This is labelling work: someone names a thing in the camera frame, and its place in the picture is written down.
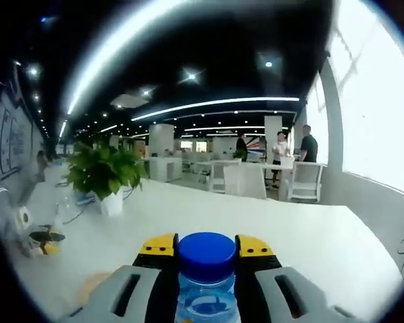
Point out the round wooden base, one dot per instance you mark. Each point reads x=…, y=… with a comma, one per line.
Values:
x=94, y=286

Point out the clear glass dome cover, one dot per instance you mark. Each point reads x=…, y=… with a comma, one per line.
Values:
x=62, y=215

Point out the blue Mizone drink bottle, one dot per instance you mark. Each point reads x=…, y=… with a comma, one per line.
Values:
x=205, y=255

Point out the green leafy plant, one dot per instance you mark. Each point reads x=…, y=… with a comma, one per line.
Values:
x=101, y=171

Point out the long ceiling light strip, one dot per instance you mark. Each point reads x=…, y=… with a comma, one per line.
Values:
x=128, y=43

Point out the white chair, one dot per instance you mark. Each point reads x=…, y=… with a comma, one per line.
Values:
x=245, y=181
x=304, y=181
x=219, y=175

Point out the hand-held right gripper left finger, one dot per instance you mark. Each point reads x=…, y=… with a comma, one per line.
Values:
x=128, y=296

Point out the blue white wall poster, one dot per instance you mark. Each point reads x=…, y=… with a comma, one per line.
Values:
x=13, y=141

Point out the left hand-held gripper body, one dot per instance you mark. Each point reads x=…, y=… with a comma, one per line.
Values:
x=20, y=230

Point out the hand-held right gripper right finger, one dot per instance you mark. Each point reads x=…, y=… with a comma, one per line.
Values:
x=276, y=296

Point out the white plant pot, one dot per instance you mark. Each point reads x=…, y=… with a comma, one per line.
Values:
x=111, y=203

